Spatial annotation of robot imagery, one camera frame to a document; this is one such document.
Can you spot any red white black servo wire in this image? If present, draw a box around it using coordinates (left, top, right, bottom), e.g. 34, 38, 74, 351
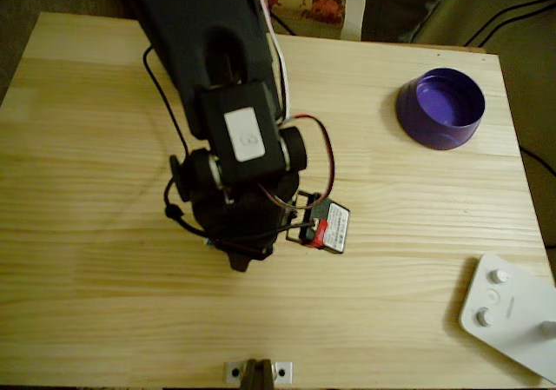
251, 0, 291, 120
255, 112, 336, 211

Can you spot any black camera cable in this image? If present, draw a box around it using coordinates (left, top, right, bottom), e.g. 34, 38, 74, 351
142, 44, 279, 256

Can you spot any silver metal bracket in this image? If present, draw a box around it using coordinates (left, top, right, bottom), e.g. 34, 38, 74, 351
223, 358, 294, 386

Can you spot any purple plastic bowl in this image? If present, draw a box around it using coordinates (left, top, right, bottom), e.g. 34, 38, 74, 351
394, 67, 487, 151

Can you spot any dark clamp post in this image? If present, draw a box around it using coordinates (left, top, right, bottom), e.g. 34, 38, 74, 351
241, 357, 277, 390

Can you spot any white device with knobs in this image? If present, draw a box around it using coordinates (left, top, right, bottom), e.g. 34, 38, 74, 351
458, 253, 556, 386

